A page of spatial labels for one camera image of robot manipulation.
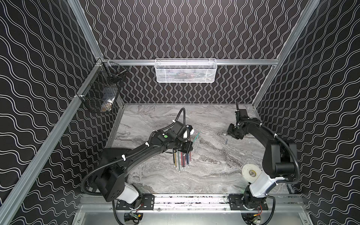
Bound bundle of coloured pencils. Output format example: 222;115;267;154
172;150;192;172

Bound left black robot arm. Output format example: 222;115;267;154
80;108;194;204

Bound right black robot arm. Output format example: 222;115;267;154
227;103;301;200

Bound white tape roll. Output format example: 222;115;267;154
242;164;263;184

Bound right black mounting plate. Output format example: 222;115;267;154
226;193;269;211

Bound black mounting plate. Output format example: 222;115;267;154
226;193;269;211
115;194;155;211

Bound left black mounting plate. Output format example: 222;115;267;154
115;194;155;211

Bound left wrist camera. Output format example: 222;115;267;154
184;125;194;140

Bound white mesh wall basket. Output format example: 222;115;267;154
154;58;218;83

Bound aluminium front rail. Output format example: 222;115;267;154
77;194;305;213

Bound black wire wall basket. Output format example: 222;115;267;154
76;58;129;113

